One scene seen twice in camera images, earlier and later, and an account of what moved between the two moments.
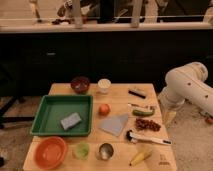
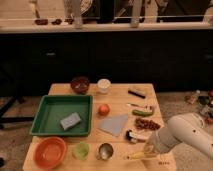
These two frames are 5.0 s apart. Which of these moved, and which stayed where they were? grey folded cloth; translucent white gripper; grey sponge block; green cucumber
Moved: translucent white gripper
Stayed: grey folded cloth; grey sponge block; green cucumber
